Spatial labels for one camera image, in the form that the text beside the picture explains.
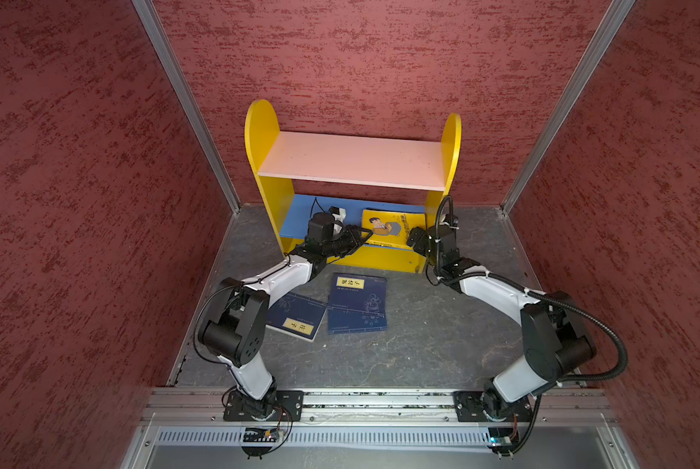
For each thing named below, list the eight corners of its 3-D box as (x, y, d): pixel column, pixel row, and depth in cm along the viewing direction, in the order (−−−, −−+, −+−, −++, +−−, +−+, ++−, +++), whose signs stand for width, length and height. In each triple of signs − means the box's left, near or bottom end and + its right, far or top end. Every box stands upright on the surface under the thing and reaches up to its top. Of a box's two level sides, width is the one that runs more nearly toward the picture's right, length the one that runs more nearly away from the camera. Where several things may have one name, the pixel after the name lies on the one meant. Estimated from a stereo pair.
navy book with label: (327, 308, 93) (327, 305, 91) (333, 276, 101) (333, 272, 99) (386, 314, 92) (387, 311, 90) (387, 281, 100) (388, 277, 98)
